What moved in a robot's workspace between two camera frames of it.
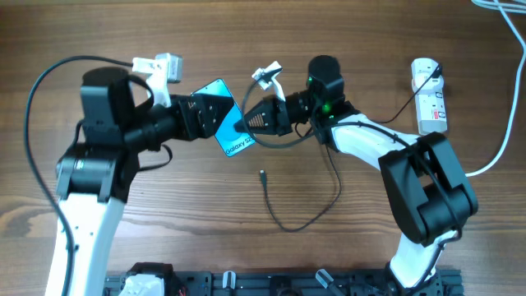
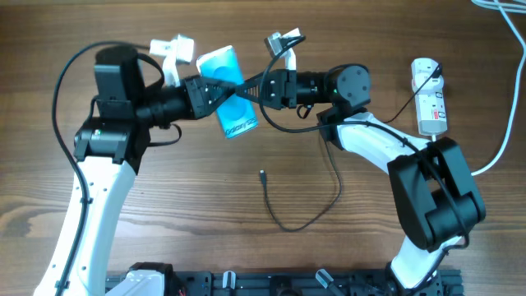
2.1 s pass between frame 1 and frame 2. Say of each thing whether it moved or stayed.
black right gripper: moved
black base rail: stayed
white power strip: stayed
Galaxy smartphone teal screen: moved
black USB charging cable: stayed
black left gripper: moved
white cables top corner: stayed
